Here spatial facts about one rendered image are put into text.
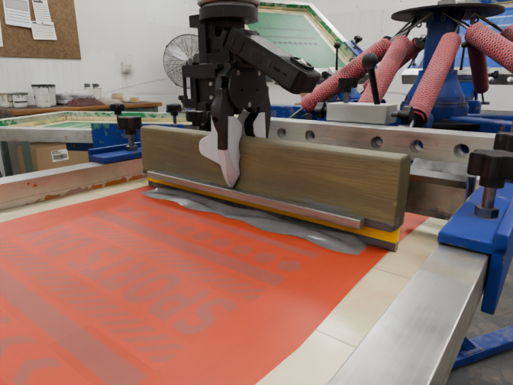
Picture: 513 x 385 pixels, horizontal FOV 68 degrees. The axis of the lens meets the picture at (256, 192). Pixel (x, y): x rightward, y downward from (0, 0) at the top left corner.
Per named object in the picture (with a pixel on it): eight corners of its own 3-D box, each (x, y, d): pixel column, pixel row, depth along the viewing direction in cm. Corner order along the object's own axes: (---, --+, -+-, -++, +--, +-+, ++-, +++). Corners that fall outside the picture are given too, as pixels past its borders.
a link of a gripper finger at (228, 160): (207, 182, 52) (211, 113, 51) (240, 188, 49) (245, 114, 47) (189, 183, 50) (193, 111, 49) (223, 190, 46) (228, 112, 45)
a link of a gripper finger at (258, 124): (238, 169, 57) (230, 108, 54) (270, 175, 54) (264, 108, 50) (224, 176, 55) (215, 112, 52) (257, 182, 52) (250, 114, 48)
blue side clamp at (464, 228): (493, 316, 31) (510, 235, 29) (428, 296, 34) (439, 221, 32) (525, 215, 54) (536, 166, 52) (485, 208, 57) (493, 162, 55)
